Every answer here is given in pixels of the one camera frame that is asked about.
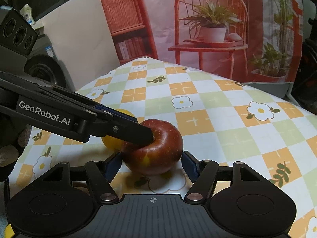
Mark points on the printed backdrop cloth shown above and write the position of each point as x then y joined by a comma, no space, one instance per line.
161,17

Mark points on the checked floral tablecloth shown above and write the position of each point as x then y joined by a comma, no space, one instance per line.
223,119

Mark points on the dark red speckled apple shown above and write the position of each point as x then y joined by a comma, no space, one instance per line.
161,151

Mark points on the white printed packet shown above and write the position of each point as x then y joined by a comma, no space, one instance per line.
28,14

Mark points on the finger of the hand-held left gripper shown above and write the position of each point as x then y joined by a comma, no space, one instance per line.
128,131
116,115

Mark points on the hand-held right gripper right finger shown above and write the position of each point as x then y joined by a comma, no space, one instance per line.
189,164

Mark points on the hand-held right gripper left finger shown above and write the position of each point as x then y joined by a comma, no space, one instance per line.
114,167

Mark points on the person's left hand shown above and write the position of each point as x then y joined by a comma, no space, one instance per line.
10,156

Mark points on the white board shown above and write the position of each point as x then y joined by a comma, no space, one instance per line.
81,29

